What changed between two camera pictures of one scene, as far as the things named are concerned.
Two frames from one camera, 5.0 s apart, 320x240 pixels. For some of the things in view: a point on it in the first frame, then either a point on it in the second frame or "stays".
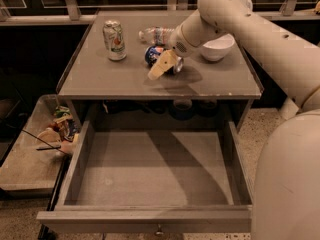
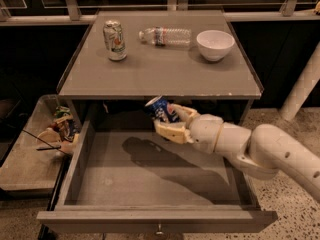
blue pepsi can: (153, 53) to (159, 109)
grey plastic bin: (38, 156) stays
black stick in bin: (56, 147) stays
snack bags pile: (64, 131) stays
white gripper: (177, 45) to (205, 131)
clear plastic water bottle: (157, 35) stays
